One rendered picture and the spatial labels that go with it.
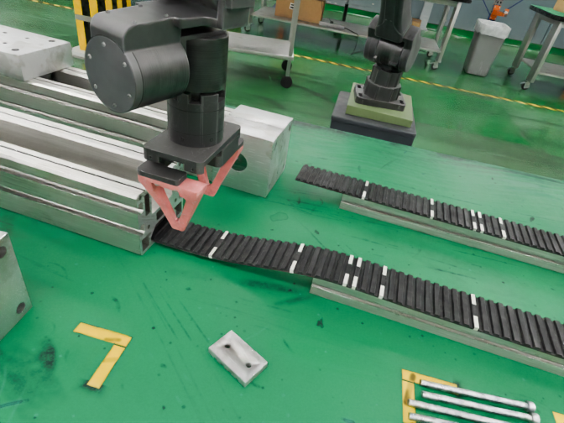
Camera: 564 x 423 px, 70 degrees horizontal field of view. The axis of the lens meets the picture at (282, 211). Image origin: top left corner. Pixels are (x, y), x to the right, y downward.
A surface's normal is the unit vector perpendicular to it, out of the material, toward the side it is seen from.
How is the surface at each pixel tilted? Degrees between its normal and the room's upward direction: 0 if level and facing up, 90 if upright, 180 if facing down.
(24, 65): 90
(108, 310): 0
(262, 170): 90
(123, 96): 90
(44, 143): 90
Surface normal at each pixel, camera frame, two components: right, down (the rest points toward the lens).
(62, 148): -0.29, 0.52
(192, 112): 0.00, 0.58
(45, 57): 0.94, 0.29
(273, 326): 0.15, -0.80
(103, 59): -0.53, 0.43
